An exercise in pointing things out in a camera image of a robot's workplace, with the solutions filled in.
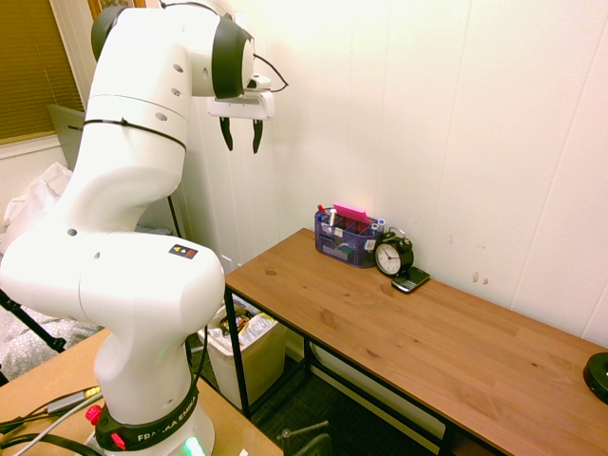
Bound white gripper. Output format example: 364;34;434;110
206;89;276;155

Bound white plastic trash bin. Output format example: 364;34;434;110
196;303;289;411

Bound pink sticky note pad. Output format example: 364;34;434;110
332;202;372;225

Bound blue mesh desk organizer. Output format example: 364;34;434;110
313;208;382;270

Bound grey flat panel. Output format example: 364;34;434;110
47;104;87;171

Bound black alarm clock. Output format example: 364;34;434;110
373;226;416;278

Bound white snack wrapper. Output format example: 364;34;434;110
237;312;279;347

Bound brown window blinds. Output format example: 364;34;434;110
0;0;86;146

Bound white plastic bag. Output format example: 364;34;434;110
0;161;75;249

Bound black mobile phone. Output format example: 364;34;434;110
390;265;432;295

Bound black tripod leg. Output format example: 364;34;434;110
0;288;68;354

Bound white patterned bedding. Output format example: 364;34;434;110
0;303;104;382

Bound light fibreboard robot table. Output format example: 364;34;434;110
0;327;287;456

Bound black metal clamp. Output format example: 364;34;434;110
276;419;334;456

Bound black desk lamp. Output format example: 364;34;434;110
581;351;608;406

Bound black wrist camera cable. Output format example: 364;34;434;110
253;52;291;95

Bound wooden desk with black frame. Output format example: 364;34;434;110
223;227;608;456

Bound silver cable plug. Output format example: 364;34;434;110
46;386;103;415

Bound grey cable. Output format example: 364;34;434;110
0;392;104;456

